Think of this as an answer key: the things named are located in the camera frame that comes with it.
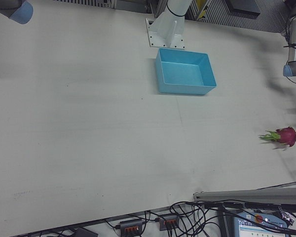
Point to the white column pedestal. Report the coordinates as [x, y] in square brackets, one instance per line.
[167, 27]

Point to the narrow grey USB hub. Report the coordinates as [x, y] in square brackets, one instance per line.
[169, 218]

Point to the wide grey USB hub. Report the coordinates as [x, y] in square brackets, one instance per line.
[130, 224]

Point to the pink dragon fruit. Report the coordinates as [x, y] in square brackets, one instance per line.
[286, 135]

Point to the teach pendant with red button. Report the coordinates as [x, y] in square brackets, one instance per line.
[249, 229]

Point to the blue plastic box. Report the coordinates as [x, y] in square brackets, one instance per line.
[182, 74]

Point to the crumpled shiny wrapper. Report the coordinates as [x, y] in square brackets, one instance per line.
[287, 217]

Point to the aluminium profile rail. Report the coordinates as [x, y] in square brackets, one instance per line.
[236, 195]

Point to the black flat box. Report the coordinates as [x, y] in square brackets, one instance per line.
[244, 6]

